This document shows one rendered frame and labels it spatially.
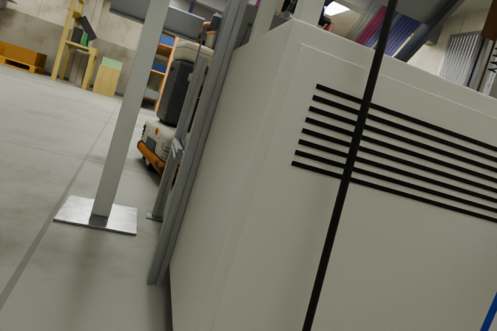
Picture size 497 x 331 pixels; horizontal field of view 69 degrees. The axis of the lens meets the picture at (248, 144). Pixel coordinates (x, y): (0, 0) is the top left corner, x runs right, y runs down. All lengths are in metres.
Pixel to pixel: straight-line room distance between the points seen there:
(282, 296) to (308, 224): 0.11
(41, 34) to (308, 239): 10.49
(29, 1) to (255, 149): 10.62
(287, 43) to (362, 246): 0.32
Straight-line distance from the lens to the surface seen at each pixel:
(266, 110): 0.50
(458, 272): 0.74
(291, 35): 0.51
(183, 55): 2.26
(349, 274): 0.61
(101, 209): 1.34
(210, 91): 0.89
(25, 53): 9.81
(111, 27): 10.70
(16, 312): 0.86
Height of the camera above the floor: 0.47
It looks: 4 degrees down
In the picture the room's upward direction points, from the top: 17 degrees clockwise
